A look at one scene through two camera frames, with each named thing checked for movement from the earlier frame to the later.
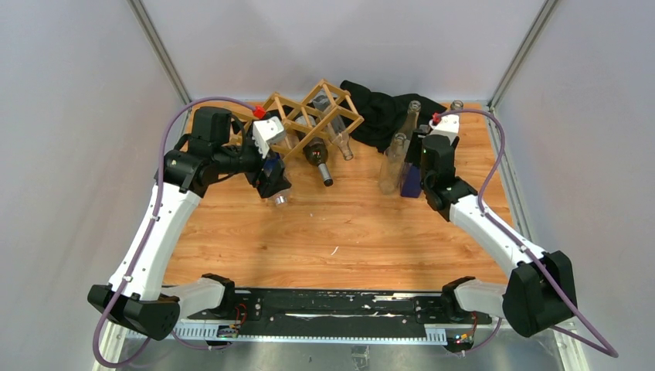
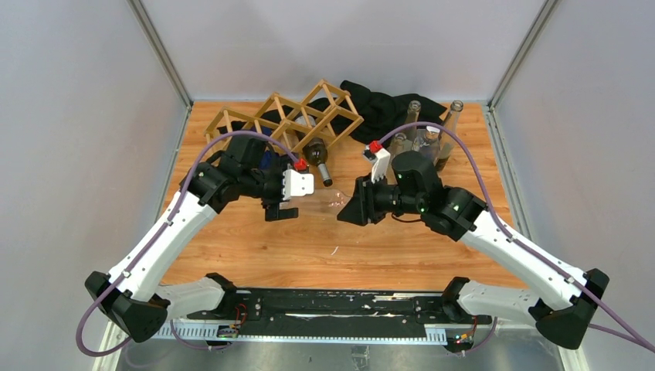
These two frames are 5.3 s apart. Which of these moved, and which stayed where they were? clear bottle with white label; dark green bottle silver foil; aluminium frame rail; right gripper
Moved: right gripper
Stayed: clear bottle with white label; dark green bottle silver foil; aluminium frame rail
